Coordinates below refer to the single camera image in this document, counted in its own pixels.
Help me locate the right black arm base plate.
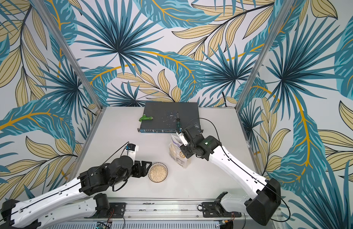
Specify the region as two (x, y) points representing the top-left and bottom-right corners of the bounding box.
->
(197, 202), (242, 218)

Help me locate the aluminium front rail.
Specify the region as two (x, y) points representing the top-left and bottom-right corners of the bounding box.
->
(38, 197), (280, 229)

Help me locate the left aluminium frame post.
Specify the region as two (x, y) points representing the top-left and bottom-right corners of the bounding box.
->
(31, 0), (103, 110)

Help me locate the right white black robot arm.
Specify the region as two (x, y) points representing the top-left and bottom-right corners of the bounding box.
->
(178, 126), (282, 226)

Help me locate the aluminium frame post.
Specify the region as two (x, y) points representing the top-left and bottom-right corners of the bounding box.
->
(235, 1), (294, 113)
(31, 0), (103, 110)

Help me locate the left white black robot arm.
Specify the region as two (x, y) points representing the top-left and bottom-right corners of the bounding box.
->
(0, 156), (152, 229)

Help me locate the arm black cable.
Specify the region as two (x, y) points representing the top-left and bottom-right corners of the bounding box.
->
(0, 141), (131, 227)
(184, 117), (292, 223)

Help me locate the right aluminium frame post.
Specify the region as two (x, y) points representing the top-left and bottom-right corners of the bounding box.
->
(235, 1), (294, 113)

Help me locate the green handled screwdriver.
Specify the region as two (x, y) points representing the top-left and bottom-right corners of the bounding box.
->
(176, 112), (181, 130)

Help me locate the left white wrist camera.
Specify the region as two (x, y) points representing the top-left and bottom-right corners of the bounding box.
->
(125, 143), (139, 163)

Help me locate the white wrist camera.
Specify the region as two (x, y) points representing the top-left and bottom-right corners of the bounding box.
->
(176, 133), (188, 147)
(125, 143), (139, 163)

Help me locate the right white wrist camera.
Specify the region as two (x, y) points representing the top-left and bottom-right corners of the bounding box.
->
(176, 133), (188, 147)

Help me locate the white patterned breakfast bowl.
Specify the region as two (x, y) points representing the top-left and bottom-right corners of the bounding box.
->
(148, 163), (168, 183)

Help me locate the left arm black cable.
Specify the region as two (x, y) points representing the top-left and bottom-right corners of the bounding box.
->
(0, 141), (131, 227)

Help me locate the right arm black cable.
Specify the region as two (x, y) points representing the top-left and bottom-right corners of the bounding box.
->
(184, 117), (292, 223)

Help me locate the green plastic fitting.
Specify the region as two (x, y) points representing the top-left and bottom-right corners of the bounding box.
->
(139, 114), (154, 122)

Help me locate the clear oats bag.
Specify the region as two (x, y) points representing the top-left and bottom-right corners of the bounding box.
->
(169, 134), (191, 169)

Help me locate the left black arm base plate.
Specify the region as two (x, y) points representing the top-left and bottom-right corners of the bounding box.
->
(87, 202), (126, 219)

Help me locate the grey network switch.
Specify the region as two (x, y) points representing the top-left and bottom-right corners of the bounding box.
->
(137, 102), (203, 133)

